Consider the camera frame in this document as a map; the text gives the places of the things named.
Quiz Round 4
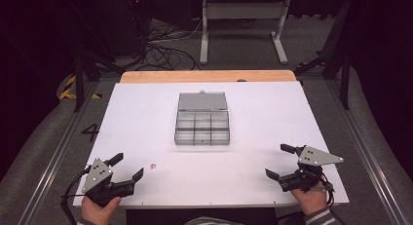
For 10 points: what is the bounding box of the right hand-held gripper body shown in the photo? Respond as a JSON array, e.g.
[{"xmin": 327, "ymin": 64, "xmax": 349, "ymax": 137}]
[{"xmin": 278, "ymin": 145, "xmax": 345, "ymax": 193}]

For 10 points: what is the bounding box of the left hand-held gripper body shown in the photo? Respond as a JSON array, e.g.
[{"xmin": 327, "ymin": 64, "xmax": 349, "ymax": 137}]
[{"xmin": 81, "ymin": 157, "xmax": 135, "ymax": 208}]

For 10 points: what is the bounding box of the clear plastic compartment box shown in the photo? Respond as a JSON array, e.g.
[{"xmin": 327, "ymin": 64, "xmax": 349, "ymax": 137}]
[{"xmin": 173, "ymin": 90, "xmax": 231, "ymax": 146}]

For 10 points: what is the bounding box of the person's right hand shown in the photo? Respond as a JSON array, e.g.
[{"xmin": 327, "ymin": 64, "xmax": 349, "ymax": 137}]
[{"xmin": 289, "ymin": 180, "xmax": 329, "ymax": 216}]

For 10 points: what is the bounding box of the person's left hand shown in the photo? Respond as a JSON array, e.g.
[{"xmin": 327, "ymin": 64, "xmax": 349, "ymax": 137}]
[{"xmin": 80, "ymin": 195, "xmax": 123, "ymax": 225}]

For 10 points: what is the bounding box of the white board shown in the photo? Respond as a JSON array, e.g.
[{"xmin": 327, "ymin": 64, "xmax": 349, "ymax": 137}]
[{"xmin": 72, "ymin": 81, "xmax": 351, "ymax": 209}]

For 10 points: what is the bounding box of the yellow black floor tape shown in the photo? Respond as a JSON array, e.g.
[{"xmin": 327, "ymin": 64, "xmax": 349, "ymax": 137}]
[{"xmin": 58, "ymin": 75, "xmax": 103, "ymax": 100}]

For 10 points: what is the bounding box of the black tripod stand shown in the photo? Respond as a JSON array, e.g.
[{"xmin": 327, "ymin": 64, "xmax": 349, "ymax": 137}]
[{"xmin": 66, "ymin": 0, "xmax": 126, "ymax": 113}]

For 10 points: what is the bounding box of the black metal stand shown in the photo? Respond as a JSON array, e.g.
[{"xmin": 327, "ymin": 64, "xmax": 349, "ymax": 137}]
[{"xmin": 293, "ymin": 0, "xmax": 355, "ymax": 111}]

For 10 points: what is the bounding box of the wooden table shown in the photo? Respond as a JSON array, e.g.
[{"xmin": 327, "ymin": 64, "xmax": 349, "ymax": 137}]
[{"xmin": 119, "ymin": 69, "xmax": 297, "ymax": 84}]

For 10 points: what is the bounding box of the black equipment with red light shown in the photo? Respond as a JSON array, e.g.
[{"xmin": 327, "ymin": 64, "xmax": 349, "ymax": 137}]
[{"xmin": 105, "ymin": 0, "xmax": 154, "ymax": 58}]

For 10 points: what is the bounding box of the grey metal stand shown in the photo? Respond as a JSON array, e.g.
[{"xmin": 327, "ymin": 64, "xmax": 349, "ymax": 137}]
[{"xmin": 199, "ymin": 0, "xmax": 292, "ymax": 66}]

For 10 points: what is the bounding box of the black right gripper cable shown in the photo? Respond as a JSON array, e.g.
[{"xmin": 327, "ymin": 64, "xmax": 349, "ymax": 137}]
[{"xmin": 312, "ymin": 171, "xmax": 346, "ymax": 225}]

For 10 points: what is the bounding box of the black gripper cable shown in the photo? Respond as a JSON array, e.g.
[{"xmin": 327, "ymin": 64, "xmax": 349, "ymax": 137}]
[
  {"xmin": 312, "ymin": 171, "xmax": 346, "ymax": 225},
  {"xmin": 59, "ymin": 165, "xmax": 93, "ymax": 225}
]

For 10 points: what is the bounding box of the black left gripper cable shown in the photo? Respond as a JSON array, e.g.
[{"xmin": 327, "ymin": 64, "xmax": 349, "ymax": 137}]
[{"xmin": 59, "ymin": 165, "xmax": 93, "ymax": 225}]

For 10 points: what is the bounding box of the aluminium rail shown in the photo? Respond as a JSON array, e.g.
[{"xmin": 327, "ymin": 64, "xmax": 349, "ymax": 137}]
[
  {"xmin": 17, "ymin": 79, "xmax": 101, "ymax": 225},
  {"xmin": 324, "ymin": 78, "xmax": 413, "ymax": 225}
]

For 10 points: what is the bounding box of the bundle of floor cables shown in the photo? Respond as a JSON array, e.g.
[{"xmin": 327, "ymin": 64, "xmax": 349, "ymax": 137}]
[{"xmin": 141, "ymin": 18, "xmax": 203, "ymax": 72}]

